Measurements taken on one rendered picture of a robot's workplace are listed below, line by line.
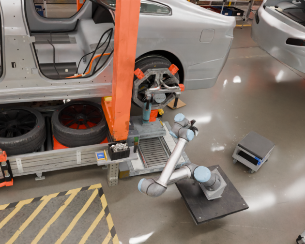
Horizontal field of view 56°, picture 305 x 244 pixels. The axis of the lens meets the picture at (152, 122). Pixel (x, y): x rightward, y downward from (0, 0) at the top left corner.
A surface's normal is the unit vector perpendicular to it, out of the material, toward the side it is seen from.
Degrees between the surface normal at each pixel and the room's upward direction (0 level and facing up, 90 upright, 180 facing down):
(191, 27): 81
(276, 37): 87
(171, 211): 0
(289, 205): 0
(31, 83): 92
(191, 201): 0
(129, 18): 90
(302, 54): 90
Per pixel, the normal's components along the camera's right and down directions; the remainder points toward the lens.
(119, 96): 0.32, 0.63
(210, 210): 0.12, -0.77
